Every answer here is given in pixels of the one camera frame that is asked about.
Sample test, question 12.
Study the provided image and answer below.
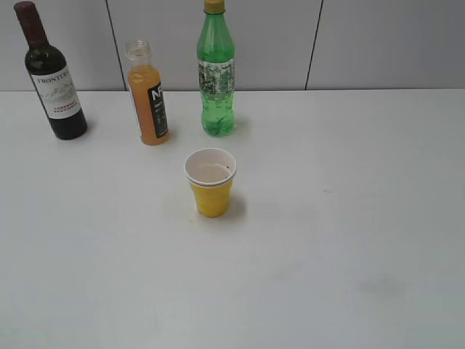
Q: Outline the yellow paper cup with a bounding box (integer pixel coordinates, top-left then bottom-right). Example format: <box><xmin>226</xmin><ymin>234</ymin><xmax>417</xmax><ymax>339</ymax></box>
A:
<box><xmin>184</xmin><ymin>148</ymin><xmax>237</xmax><ymax>217</ymax></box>

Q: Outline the NFC orange juice bottle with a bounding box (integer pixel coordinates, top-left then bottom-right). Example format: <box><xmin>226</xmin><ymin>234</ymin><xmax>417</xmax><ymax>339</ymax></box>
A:
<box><xmin>125</xmin><ymin>39</ymin><xmax>169</xmax><ymax>145</ymax></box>

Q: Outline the green plastic soda bottle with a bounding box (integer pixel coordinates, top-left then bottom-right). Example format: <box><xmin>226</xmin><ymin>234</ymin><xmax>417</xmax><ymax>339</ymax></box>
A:
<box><xmin>197</xmin><ymin>1</ymin><xmax>235</xmax><ymax>137</ymax></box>

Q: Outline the dark red wine bottle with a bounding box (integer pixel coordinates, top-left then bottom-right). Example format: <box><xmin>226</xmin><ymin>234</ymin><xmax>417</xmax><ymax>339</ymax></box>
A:
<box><xmin>14</xmin><ymin>1</ymin><xmax>87</xmax><ymax>140</ymax></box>

